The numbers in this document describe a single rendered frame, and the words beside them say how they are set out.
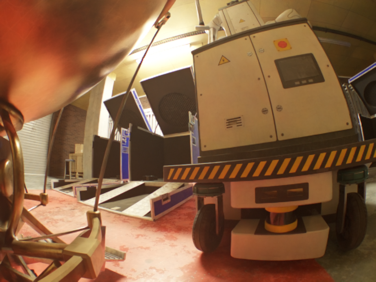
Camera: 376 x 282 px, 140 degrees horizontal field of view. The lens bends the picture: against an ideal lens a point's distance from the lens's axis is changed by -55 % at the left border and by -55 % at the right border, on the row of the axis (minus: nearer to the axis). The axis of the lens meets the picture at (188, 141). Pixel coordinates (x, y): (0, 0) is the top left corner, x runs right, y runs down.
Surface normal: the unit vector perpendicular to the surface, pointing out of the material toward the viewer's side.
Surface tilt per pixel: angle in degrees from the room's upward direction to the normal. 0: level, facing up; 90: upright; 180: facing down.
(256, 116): 90
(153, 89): 138
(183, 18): 180
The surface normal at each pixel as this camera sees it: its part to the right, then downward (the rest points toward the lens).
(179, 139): -0.34, -0.16
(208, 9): 0.04, 0.98
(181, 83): -0.19, 0.62
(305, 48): -0.55, -0.13
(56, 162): 0.96, -0.10
